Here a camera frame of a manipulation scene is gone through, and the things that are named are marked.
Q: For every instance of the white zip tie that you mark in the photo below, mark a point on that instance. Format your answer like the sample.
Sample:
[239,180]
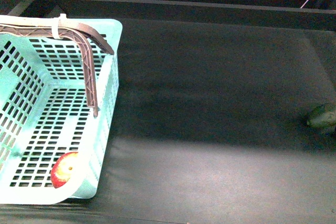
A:
[55,26]

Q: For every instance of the black near display tray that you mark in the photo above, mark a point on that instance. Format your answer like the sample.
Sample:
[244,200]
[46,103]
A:
[209,124]

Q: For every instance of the light blue plastic basket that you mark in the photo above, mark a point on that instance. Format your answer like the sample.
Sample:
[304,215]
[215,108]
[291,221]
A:
[44,112]

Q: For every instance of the green avocado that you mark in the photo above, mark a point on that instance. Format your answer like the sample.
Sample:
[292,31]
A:
[322,116]

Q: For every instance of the red yellow apple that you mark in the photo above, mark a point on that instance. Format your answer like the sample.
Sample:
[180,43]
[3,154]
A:
[62,169]

